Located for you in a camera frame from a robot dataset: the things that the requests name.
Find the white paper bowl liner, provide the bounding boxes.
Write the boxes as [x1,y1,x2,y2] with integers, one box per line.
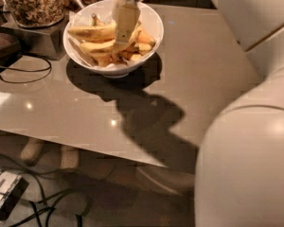
[66,13,128,68]

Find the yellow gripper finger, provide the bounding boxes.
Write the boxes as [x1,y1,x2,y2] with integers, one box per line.
[112,0,140,44]

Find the black floor cables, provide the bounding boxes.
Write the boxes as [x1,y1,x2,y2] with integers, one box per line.
[0,151,117,227]

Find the striped box on floor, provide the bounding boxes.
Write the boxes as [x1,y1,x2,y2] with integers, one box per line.
[0,169,28,220]

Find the white ceramic bowl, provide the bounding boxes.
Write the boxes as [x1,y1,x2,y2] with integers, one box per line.
[62,0,164,79]

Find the dark wooden block stand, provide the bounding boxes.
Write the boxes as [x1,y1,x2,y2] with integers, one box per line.
[0,13,68,61]

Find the right beige furniture foot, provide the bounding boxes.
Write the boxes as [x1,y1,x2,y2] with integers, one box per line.
[61,146,80,169]

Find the right orange-yellow banana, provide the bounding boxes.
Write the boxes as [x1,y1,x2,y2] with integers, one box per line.
[135,24,156,47]

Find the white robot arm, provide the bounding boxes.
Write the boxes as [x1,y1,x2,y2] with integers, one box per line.
[188,0,284,227]

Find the black cable on table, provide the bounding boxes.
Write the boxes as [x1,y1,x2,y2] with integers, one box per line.
[0,53,52,85]

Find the left beige furniture foot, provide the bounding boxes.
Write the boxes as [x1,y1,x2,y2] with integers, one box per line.
[20,138,44,166]

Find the yellow banana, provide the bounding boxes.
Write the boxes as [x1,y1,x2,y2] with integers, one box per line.
[67,22,116,42]
[80,23,140,57]

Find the glass jar of nuts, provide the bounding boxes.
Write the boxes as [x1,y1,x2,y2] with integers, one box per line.
[5,0,64,28]

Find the beige furniture foot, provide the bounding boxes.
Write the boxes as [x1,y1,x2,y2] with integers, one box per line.
[61,146,80,169]
[20,138,44,166]

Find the dark round object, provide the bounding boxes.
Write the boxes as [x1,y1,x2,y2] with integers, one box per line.
[0,33,21,67]

